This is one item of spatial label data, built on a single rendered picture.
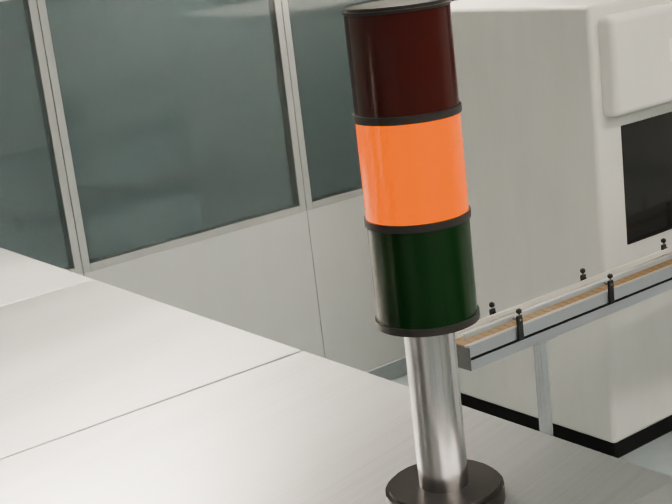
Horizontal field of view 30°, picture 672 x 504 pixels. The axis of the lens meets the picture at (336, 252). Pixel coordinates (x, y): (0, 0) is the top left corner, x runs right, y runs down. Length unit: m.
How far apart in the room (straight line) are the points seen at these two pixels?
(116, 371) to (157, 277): 4.86
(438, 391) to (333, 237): 5.69
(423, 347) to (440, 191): 0.08
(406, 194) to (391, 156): 0.02
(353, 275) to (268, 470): 5.71
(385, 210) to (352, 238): 5.79
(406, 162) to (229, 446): 0.25
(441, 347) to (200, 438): 0.21
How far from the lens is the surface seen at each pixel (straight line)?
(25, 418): 0.85
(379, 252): 0.58
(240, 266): 5.99
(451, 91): 0.57
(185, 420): 0.79
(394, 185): 0.57
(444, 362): 0.61
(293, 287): 6.19
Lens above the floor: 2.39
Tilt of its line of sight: 15 degrees down
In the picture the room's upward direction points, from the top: 7 degrees counter-clockwise
